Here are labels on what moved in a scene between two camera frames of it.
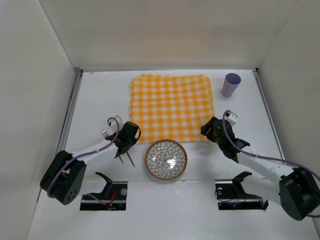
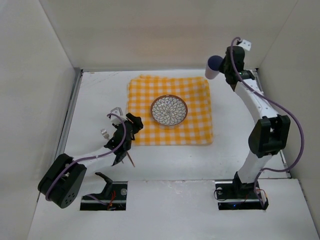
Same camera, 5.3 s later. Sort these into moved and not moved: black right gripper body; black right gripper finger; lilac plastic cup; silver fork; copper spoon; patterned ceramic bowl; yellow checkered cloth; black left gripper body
Moved: black right gripper finger; lilac plastic cup; patterned ceramic bowl; black right gripper body
Not moved: black left gripper body; copper spoon; yellow checkered cloth; silver fork
